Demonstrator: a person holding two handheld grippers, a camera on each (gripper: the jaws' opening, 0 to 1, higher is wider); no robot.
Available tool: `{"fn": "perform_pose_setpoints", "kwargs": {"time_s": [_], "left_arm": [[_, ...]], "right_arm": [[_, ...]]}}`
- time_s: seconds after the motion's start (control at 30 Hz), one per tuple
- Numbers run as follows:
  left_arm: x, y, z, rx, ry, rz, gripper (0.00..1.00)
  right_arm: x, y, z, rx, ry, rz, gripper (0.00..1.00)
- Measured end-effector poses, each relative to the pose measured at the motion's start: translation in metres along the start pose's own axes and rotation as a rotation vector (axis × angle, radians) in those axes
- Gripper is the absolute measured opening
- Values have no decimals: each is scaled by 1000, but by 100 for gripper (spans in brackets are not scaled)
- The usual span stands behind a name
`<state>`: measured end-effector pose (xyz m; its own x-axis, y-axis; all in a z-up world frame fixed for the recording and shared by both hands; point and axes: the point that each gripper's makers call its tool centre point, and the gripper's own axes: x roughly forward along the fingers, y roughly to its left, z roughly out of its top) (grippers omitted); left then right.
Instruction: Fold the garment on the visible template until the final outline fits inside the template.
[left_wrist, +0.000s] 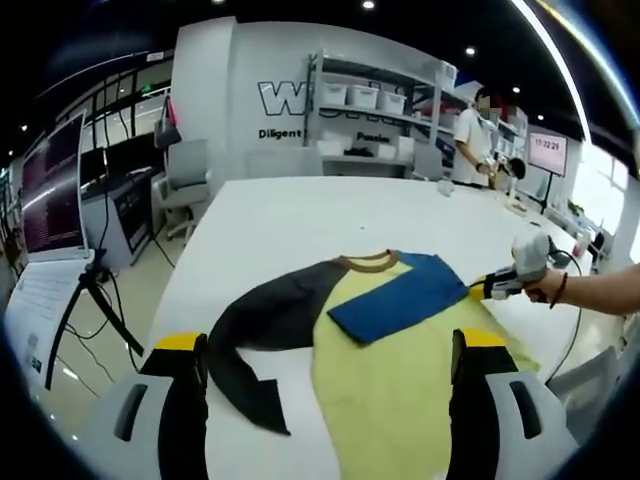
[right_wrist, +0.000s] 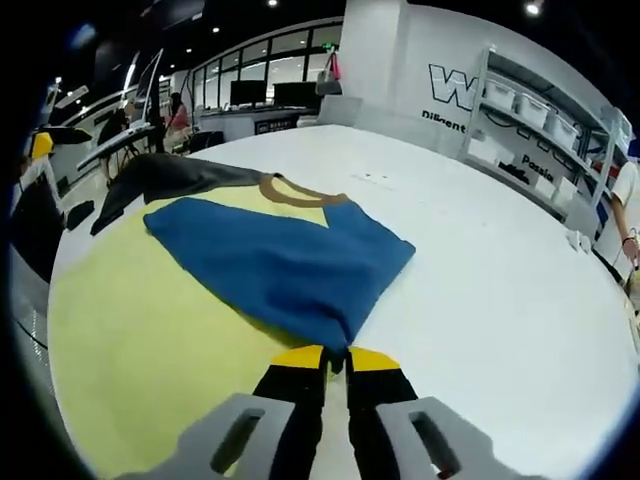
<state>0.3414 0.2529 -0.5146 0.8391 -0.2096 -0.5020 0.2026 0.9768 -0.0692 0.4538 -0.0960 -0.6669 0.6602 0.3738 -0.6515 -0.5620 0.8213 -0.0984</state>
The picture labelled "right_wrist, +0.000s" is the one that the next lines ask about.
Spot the hanging handbag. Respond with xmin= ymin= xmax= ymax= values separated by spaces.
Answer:
xmin=315 ymin=52 xmax=345 ymax=97

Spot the black computer monitor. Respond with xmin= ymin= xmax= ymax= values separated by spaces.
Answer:
xmin=229 ymin=79 xmax=269 ymax=109
xmin=273 ymin=82 xmax=319 ymax=111

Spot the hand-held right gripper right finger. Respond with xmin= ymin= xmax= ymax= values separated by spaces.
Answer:
xmin=345 ymin=346 xmax=502 ymax=480

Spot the grey counter desk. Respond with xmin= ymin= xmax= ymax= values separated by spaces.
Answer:
xmin=199 ymin=107 xmax=321 ymax=146

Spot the large curved monitor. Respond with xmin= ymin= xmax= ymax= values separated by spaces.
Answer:
xmin=127 ymin=48 xmax=165 ymax=129

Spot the white power strip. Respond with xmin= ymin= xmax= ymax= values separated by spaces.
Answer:
xmin=348 ymin=172 xmax=397 ymax=192

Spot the white crumpled cloth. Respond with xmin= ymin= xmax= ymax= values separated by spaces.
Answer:
xmin=564 ymin=229 xmax=595 ymax=255

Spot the grey shelving rack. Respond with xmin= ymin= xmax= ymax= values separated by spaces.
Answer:
xmin=462 ymin=45 xmax=632 ymax=224

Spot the white storage bin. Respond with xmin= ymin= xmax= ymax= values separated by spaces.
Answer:
xmin=547 ymin=112 xmax=581 ymax=144
xmin=487 ymin=82 xmax=516 ymax=109
xmin=517 ymin=94 xmax=549 ymax=124

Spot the white side desk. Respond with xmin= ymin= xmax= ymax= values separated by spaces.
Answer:
xmin=74 ymin=124 xmax=157 ymax=169

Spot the small black object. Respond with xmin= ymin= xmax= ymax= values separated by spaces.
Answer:
xmin=66 ymin=199 xmax=96 ymax=232

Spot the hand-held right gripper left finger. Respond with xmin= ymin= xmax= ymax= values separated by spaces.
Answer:
xmin=114 ymin=343 xmax=330 ymax=480

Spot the yellow garment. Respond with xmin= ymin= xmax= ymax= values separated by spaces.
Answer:
xmin=47 ymin=152 xmax=419 ymax=480

